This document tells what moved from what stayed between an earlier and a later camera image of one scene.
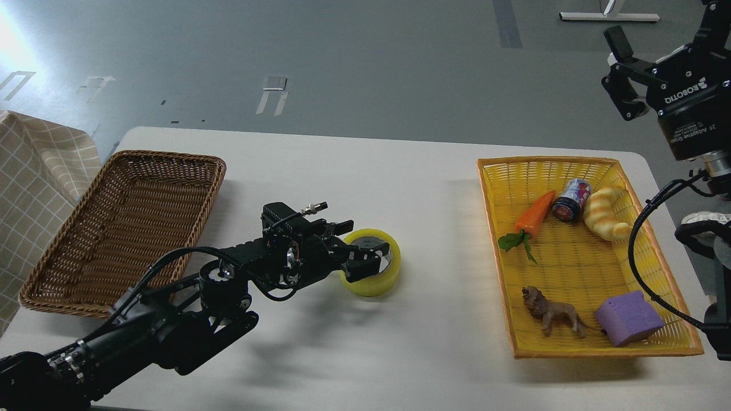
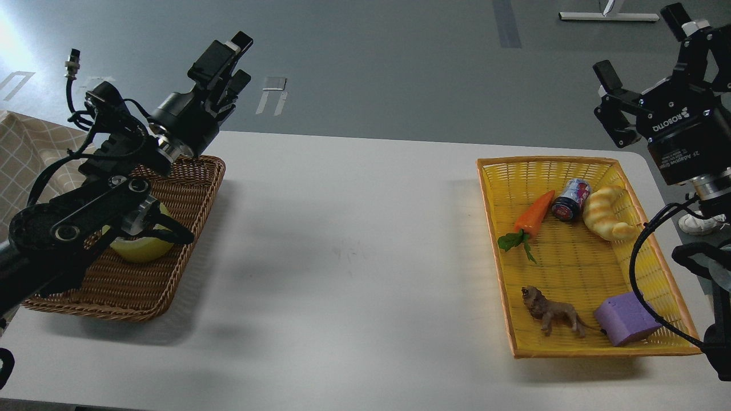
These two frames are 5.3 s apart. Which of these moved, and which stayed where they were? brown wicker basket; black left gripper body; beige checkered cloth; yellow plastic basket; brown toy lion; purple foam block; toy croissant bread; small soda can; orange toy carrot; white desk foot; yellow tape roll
Moved: black left gripper body; yellow tape roll
Stayed: yellow plastic basket; brown wicker basket; beige checkered cloth; toy croissant bread; small soda can; brown toy lion; white desk foot; purple foam block; orange toy carrot
